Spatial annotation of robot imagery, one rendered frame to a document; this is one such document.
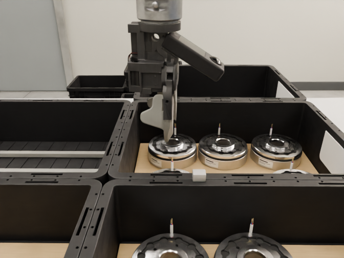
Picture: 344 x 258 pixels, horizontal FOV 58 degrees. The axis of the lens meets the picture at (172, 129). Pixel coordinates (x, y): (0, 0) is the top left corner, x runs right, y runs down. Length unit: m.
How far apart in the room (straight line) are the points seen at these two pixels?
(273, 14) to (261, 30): 0.19
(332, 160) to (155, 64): 0.36
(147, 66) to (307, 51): 3.24
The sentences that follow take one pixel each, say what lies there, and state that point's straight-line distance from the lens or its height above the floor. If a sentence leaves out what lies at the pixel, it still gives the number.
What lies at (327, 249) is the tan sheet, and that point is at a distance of 0.53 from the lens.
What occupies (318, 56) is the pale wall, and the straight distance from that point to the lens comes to 3.75.
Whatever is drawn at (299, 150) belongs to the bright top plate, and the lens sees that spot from 0.68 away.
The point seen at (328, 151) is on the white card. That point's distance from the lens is 0.64.
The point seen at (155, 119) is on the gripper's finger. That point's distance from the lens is 0.56.
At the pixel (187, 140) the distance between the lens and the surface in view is 0.67.
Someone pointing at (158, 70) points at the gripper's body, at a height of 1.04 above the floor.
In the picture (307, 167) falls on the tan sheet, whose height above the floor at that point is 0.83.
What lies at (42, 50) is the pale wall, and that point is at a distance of 3.62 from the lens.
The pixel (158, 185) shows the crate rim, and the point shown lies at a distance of 0.42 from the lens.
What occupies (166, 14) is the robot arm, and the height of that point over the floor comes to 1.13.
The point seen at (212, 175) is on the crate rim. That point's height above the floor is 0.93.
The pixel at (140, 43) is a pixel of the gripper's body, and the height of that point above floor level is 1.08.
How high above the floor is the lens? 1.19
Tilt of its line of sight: 27 degrees down
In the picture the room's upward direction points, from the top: straight up
